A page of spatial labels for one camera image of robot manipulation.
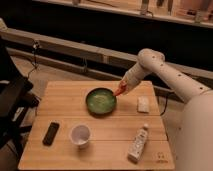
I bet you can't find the black cable right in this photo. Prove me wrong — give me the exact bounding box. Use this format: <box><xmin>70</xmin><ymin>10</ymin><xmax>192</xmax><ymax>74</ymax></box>
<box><xmin>159</xmin><ymin>89</ymin><xmax>178</xmax><ymax>117</ymax></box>

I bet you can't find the white sponge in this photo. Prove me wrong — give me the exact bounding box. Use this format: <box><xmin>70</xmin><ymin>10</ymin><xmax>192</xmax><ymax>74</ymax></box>
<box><xmin>137</xmin><ymin>96</ymin><xmax>149</xmax><ymax>113</ymax></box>

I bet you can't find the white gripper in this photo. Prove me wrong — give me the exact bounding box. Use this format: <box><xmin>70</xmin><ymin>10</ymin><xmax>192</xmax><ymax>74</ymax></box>
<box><xmin>119</xmin><ymin>63</ymin><xmax>148</xmax><ymax>94</ymax></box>

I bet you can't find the black cable with plug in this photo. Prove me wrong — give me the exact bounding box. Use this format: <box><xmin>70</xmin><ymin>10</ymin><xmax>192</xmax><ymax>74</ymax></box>
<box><xmin>26</xmin><ymin>40</ymin><xmax>42</xmax><ymax>80</ymax></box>

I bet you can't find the white plastic bottle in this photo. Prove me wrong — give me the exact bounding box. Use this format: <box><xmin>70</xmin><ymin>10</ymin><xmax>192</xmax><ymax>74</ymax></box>
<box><xmin>127</xmin><ymin>124</ymin><xmax>149</xmax><ymax>163</ymax></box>

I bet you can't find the wooden table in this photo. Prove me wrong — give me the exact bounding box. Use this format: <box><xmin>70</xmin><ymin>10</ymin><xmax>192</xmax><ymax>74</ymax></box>
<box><xmin>18</xmin><ymin>81</ymin><xmax>175</xmax><ymax>171</ymax></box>

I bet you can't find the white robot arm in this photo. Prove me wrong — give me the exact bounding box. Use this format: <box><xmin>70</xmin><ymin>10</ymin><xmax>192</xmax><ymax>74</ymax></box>
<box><xmin>118</xmin><ymin>48</ymin><xmax>213</xmax><ymax>171</ymax></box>

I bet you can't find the black office chair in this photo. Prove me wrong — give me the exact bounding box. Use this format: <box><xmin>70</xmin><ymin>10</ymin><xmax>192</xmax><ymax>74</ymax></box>
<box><xmin>0</xmin><ymin>37</ymin><xmax>39</xmax><ymax>156</ymax></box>

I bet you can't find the green bowl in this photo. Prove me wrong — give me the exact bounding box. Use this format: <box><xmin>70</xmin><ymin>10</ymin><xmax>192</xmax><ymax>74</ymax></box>
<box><xmin>85</xmin><ymin>87</ymin><xmax>117</xmax><ymax>115</ymax></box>

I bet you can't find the black remote control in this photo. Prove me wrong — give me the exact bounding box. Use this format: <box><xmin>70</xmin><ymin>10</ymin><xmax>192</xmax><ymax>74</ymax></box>
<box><xmin>42</xmin><ymin>122</ymin><xmax>59</xmax><ymax>146</ymax></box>

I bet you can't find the red orange pepper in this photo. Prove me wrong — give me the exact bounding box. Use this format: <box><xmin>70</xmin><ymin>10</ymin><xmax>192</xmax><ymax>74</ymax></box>
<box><xmin>113</xmin><ymin>85</ymin><xmax>126</xmax><ymax>96</ymax></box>

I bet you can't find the white paper cup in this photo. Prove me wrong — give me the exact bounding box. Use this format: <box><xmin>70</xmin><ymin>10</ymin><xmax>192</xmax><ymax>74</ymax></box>
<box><xmin>69</xmin><ymin>125</ymin><xmax>91</xmax><ymax>149</ymax></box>

